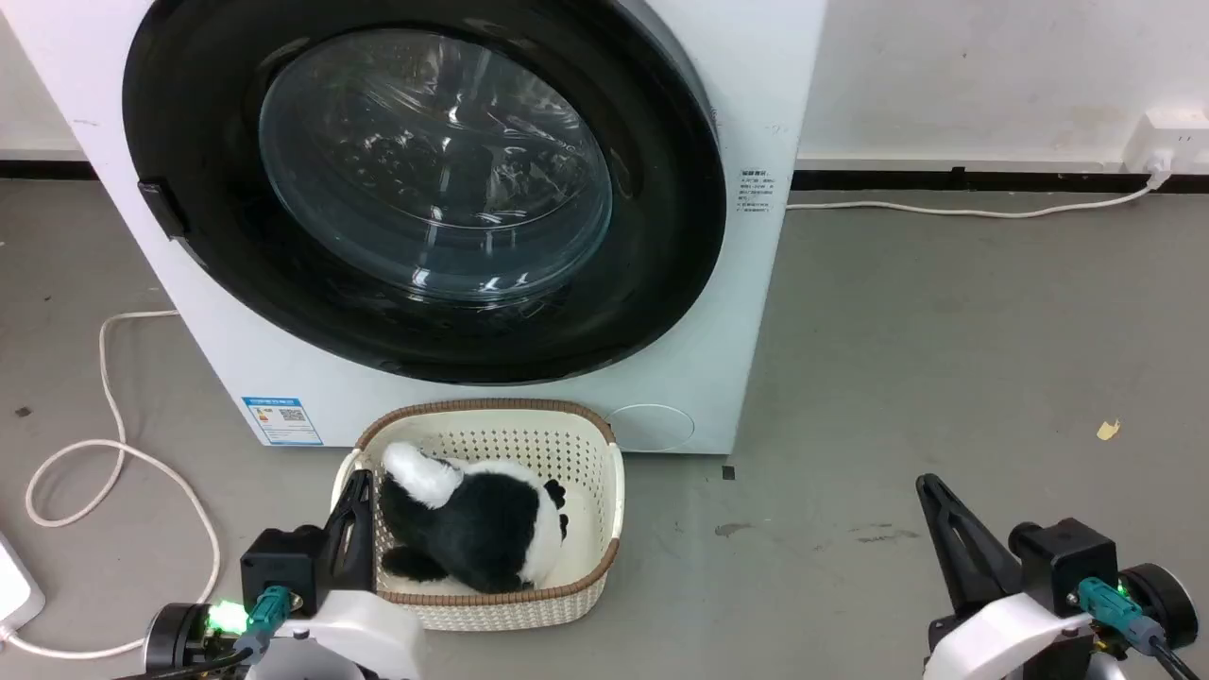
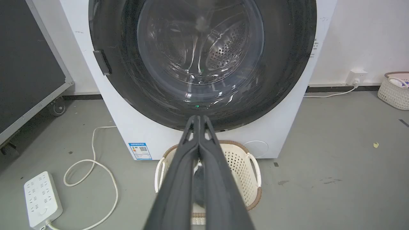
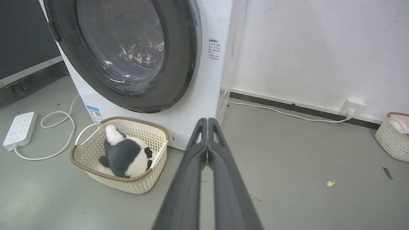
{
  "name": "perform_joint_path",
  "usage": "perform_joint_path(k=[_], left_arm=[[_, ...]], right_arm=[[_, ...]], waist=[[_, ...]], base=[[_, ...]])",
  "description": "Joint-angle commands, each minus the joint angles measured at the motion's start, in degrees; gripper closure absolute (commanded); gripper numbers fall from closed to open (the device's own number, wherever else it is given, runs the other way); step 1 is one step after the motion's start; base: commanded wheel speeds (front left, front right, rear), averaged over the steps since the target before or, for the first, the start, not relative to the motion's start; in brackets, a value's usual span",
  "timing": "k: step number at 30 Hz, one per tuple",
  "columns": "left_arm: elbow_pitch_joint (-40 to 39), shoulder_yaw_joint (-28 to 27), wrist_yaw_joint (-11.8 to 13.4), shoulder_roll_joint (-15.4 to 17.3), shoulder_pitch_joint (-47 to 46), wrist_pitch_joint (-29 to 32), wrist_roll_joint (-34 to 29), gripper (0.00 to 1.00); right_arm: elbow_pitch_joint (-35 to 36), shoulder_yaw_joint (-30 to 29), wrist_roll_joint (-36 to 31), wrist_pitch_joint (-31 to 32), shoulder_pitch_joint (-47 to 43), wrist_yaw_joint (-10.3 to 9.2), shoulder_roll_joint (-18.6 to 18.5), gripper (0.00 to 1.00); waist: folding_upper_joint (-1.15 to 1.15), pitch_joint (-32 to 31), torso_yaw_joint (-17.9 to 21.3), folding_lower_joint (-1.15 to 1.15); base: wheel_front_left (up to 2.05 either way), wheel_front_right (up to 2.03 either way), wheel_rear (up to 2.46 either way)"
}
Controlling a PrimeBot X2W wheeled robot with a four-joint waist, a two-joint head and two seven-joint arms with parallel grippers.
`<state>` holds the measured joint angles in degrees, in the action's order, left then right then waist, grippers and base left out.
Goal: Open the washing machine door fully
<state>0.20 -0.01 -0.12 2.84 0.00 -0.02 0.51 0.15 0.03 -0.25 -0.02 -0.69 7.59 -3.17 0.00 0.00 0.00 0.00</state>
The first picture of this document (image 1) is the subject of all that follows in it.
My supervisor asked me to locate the black white panda plush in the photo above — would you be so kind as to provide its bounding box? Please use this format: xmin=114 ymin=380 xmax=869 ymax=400
xmin=378 ymin=441 xmax=570 ymax=595

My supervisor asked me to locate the blue energy label sticker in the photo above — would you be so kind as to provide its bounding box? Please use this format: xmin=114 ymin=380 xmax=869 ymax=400
xmin=242 ymin=397 xmax=324 ymax=447

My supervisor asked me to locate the small printed warning sticker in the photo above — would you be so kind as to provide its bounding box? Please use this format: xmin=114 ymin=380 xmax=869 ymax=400
xmin=739 ymin=168 xmax=777 ymax=217

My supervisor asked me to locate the cream perforated laundry basket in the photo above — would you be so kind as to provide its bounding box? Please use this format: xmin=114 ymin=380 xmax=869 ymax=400
xmin=331 ymin=398 xmax=626 ymax=632

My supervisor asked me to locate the teal plug right camera cable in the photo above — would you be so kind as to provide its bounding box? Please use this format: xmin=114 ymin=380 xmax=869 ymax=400
xmin=1077 ymin=577 xmax=1202 ymax=680

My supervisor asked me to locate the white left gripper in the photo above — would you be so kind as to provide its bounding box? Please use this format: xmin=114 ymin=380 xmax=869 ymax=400
xmin=246 ymin=469 xmax=426 ymax=680

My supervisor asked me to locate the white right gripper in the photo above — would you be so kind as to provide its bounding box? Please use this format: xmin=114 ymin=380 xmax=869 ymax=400
xmin=915 ymin=473 xmax=1098 ymax=680

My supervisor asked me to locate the white front-load washing machine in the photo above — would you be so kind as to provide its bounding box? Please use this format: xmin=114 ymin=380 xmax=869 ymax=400
xmin=0 ymin=0 xmax=829 ymax=456

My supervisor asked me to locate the teal plug left camera cable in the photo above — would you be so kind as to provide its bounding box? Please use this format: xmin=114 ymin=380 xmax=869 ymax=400
xmin=232 ymin=586 xmax=295 ymax=664

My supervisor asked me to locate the black door handle latch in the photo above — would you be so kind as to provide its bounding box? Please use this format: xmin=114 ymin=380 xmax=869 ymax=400
xmin=138 ymin=178 xmax=191 ymax=241

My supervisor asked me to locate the black round glass washer door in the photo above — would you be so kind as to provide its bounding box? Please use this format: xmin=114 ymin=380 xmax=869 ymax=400
xmin=121 ymin=0 xmax=728 ymax=386

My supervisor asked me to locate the long looped white power cable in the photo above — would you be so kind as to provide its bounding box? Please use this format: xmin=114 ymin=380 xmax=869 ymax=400
xmin=0 ymin=310 xmax=223 ymax=661

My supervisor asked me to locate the teal plug camera cable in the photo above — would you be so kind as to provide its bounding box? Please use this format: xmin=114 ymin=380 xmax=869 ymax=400
xmin=1077 ymin=577 xmax=1202 ymax=680
xmin=232 ymin=586 xmax=295 ymax=664

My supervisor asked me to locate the white wall socket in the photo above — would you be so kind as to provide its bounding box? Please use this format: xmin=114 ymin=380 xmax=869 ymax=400
xmin=1122 ymin=109 xmax=1209 ymax=176

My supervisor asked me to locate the round white filter cover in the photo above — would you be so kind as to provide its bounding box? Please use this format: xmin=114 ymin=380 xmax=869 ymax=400
xmin=606 ymin=404 xmax=696 ymax=452

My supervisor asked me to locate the white power strip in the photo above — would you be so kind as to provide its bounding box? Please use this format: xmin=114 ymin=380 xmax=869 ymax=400
xmin=0 ymin=531 xmax=46 ymax=632

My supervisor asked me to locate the thin white washer cable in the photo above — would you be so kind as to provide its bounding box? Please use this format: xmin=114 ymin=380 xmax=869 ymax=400
xmin=786 ymin=176 xmax=1161 ymax=220

